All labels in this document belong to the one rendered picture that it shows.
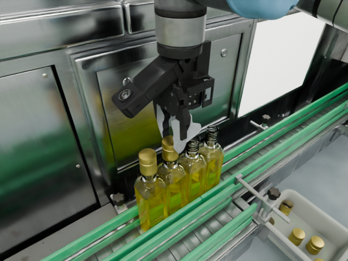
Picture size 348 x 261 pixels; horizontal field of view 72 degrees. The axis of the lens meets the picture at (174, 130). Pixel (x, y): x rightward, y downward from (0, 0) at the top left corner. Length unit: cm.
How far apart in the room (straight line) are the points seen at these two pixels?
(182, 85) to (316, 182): 80
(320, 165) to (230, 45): 69
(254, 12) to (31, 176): 53
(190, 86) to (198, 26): 9
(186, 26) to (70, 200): 52
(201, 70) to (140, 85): 11
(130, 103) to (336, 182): 92
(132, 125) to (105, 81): 13
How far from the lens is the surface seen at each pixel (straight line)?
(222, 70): 69
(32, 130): 54
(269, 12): 26
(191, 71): 41
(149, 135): 62
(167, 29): 35
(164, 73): 37
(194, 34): 36
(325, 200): 104
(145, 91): 36
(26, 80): 49
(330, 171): 116
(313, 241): 84
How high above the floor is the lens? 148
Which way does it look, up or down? 39 degrees down
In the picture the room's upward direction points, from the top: straight up
